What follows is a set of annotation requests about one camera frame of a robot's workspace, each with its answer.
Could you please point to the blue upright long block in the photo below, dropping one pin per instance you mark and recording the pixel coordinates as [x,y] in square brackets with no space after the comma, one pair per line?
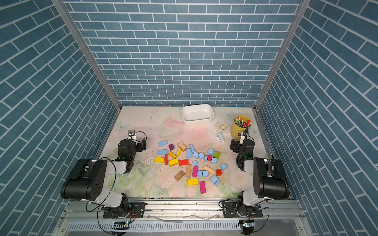
[188,153]

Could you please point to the brown grained wooden block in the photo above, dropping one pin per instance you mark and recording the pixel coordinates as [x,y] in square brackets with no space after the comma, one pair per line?
[179,175]

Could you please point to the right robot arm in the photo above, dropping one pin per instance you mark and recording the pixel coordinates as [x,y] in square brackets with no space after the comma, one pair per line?
[269,182]

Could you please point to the yellow flat block left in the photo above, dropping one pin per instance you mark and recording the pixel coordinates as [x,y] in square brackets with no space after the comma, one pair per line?
[159,159]

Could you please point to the yellow pen holder cup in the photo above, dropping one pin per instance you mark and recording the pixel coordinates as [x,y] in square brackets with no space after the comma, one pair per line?
[239,125]

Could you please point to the yellow large block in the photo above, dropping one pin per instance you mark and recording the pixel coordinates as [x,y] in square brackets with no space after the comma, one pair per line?
[173,162]

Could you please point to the tan upright wooden block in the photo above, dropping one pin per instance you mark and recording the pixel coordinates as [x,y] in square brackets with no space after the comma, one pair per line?
[188,170]

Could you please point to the magenta block bottom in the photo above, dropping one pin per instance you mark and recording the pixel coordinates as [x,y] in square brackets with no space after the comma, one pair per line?
[202,187]

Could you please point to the magenta upright block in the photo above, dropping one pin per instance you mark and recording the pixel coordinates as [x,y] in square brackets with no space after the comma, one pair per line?
[195,171]

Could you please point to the blue thin block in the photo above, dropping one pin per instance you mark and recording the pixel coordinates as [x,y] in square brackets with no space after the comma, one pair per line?
[192,148]

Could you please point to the tan wooden block upper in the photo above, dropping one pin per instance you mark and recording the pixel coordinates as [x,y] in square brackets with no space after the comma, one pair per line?
[182,146]

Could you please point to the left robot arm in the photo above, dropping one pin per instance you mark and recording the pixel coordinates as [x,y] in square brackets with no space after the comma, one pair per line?
[86,182]

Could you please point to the aluminium mounting rail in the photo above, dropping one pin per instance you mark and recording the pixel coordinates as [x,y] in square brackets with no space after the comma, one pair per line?
[180,209]

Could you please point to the red long block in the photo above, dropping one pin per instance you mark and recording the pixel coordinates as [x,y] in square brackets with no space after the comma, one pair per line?
[183,162]

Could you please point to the blue long block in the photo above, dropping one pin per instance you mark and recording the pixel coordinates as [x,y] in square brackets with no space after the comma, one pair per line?
[162,152]
[162,143]
[188,153]

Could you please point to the clear tape roll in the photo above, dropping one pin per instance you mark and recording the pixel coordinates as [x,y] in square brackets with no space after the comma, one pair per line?
[223,127]

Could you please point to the white rectangular plastic tray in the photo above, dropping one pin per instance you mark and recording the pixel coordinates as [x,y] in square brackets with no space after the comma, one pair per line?
[197,114]

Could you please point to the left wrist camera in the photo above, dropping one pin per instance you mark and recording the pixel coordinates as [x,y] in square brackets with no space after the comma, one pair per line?
[132,135]

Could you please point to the tan slanted wooden block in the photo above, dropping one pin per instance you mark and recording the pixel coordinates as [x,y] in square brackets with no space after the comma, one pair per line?
[210,170]

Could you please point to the purple cube block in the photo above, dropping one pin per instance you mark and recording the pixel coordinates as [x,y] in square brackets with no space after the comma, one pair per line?
[171,146]

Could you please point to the yellow slanted block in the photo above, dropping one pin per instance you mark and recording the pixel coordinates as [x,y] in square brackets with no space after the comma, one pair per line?
[172,154]

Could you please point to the blue cube lower pair right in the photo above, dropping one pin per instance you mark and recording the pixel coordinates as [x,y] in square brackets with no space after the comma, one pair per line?
[205,173]

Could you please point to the yellow block bottom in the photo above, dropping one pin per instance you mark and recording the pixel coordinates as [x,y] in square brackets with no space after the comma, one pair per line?
[193,182]

